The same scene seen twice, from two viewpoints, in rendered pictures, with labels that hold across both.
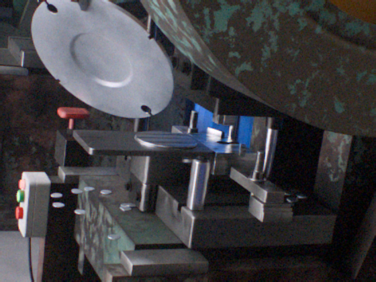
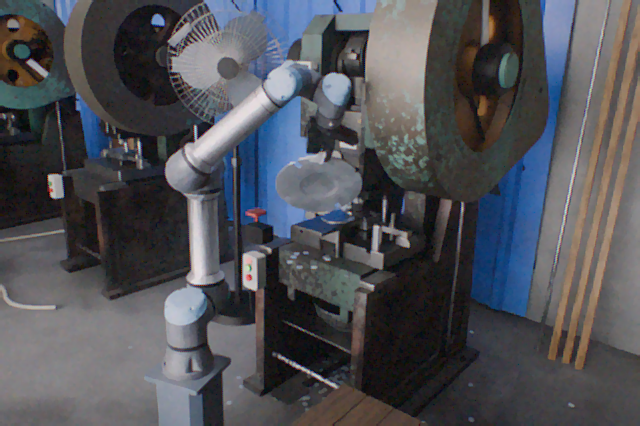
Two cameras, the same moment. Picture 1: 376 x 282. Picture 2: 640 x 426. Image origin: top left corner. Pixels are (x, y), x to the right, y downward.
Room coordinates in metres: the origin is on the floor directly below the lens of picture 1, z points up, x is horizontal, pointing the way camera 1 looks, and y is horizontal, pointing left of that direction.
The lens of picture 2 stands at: (-0.18, 0.91, 1.35)
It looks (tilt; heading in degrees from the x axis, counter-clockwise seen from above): 17 degrees down; 334
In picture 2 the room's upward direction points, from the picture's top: 2 degrees clockwise
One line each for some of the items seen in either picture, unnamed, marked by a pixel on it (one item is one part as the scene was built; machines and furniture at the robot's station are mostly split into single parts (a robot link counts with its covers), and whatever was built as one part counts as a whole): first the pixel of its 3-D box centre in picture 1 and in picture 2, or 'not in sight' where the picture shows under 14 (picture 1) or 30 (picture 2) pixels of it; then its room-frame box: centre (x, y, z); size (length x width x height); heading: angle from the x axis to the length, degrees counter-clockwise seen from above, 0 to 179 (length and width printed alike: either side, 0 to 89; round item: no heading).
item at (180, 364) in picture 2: not in sight; (188, 352); (1.20, 0.66, 0.50); 0.15 x 0.15 x 0.10
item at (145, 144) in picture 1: (139, 170); (329, 237); (1.42, 0.09, 0.72); 0.25 x 0.14 x 0.14; 114
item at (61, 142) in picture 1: (70, 170); (259, 245); (1.68, 0.27, 0.62); 0.10 x 0.06 x 0.20; 24
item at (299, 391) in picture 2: not in sight; (330, 369); (1.43, 0.05, 0.14); 0.59 x 0.10 x 0.05; 114
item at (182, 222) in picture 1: (215, 191); (356, 237); (1.49, -0.07, 0.68); 0.45 x 0.30 x 0.06; 24
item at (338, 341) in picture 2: not in sight; (353, 319); (1.49, -0.08, 0.31); 0.43 x 0.42 x 0.01; 24
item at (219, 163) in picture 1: (219, 153); (357, 217); (1.49, -0.06, 0.76); 0.15 x 0.09 x 0.05; 24
